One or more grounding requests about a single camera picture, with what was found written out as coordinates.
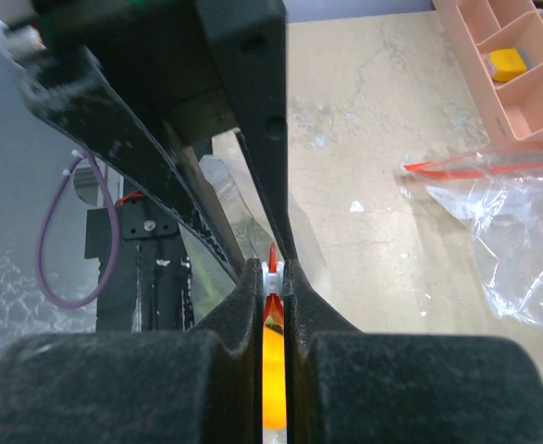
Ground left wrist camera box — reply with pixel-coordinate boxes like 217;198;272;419
0;19;46;63

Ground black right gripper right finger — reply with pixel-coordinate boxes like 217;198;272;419
283;260;543;443

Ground pink plastic file organizer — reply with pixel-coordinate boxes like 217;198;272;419
434;0;543;144

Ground clear zip bag orange zipper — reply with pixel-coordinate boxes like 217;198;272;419
180;155;333;443

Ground green netted melon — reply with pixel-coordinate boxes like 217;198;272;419
187;217;269;317

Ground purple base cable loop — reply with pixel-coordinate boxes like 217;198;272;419
34;148;120;309

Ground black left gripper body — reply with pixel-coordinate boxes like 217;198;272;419
32;1;237;145

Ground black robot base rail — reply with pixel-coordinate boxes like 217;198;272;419
95;178;195;332

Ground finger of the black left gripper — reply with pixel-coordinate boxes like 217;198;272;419
195;1;297;260
19;46;245;281

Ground orange fruit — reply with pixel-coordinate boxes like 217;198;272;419
263;327;287;429

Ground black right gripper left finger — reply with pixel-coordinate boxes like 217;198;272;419
0;259;263;443

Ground yellow block in organizer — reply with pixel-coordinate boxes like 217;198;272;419
484;48;529;83

